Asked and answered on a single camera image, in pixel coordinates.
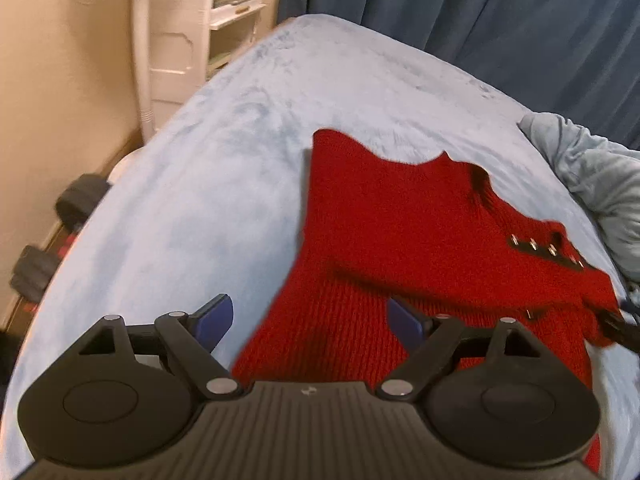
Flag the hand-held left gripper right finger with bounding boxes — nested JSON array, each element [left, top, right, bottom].
[[376, 297, 547, 404]]

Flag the white plastic drawer cabinet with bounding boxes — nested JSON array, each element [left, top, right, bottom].
[[145, 0, 285, 133]]

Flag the dark blue curtain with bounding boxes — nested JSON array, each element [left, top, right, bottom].
[[276, 0, 640, 152]]

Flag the red knitted sweater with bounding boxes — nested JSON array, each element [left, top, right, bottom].
[[231, 129, 627, 476]]

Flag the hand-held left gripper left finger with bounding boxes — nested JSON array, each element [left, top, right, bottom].
[[75, 293, 244, 402]]

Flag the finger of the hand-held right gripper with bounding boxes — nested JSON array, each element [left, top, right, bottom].
[[597, 309, 640, 354]]

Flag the light blue fleece blanket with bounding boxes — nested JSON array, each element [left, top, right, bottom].
[[0, 14, 640, 480]]

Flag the crumpled grey-blue blanket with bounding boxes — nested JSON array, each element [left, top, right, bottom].
[[517, 111, 640, 283]]

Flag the black dumbbell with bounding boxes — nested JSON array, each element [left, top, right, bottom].
[[54, 174, 112, 222], [9, 245, 62, 307]]

